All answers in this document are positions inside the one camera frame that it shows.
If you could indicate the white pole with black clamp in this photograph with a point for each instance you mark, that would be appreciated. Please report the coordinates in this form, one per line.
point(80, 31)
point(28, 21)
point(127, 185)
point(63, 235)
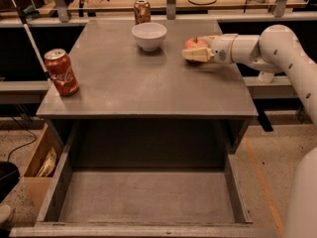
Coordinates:
point(24, 22)

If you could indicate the black round object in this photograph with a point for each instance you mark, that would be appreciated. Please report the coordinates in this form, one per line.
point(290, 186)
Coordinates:
point(9, 177)

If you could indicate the open grey drawer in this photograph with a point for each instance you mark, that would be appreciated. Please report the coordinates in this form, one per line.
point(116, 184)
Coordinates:
point(148, 178)

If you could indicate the clear sanitizer bottle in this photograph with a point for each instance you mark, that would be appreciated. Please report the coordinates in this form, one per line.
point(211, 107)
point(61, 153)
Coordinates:
point(265, 77)

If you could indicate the cardboard box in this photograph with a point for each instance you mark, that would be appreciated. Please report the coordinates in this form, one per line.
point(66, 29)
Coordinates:
point(41, 165)

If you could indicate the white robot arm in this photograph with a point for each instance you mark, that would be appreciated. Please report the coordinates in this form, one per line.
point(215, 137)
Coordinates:
point(276, 49)

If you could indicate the red apple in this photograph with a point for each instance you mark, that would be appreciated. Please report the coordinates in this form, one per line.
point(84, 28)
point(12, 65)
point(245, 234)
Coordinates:
point(191, 43)

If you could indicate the white ceramic bowl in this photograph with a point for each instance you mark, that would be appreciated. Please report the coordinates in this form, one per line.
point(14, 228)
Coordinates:
point(149, 36)

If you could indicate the red coke can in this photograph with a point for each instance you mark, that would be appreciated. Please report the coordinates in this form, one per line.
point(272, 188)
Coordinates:
point(59, 66)

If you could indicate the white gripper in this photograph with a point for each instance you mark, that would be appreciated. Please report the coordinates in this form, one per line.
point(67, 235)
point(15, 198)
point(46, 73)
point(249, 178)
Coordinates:
point(222, 49)

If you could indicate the grey cabinet table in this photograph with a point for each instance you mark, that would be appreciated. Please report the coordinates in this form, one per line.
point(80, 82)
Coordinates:
point(117, 79)

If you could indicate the yellow snack bag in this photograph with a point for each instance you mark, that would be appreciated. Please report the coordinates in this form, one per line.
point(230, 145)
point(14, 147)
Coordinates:
point(48, 165)

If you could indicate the brown patterned drink can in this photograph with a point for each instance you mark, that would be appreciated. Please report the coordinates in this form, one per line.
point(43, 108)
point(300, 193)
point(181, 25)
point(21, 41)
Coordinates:
point(142, 11)

